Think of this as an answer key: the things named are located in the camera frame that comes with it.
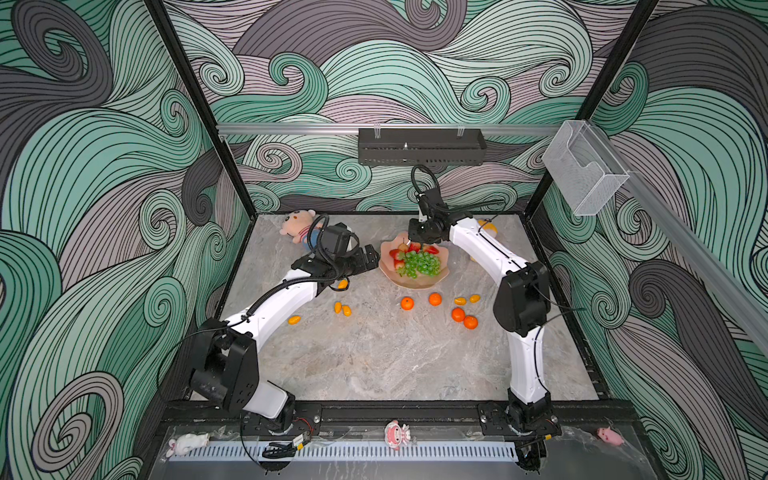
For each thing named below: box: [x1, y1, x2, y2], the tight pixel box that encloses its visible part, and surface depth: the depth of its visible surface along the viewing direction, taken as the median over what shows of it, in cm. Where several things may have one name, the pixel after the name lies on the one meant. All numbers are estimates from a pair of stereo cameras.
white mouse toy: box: [166, 433, 210, 458], surface depth 70 cm
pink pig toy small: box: [597, 426, 625, 446], surface depth 71 cm
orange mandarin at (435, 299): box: [428, 292, 443, 307], surface depth 97 cm
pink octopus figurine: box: [384, 419, 411, 451], surface depth 70 cm
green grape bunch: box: [397, 250, 441, 279], surface depth 102 cm
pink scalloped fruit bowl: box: [378, 231, 450, 289], surface depth 101 cm
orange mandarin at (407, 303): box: [401, 296, 415, 311], surface depth 94 cm
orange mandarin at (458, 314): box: [451, 307, 465, 322], surface depth 92 cm
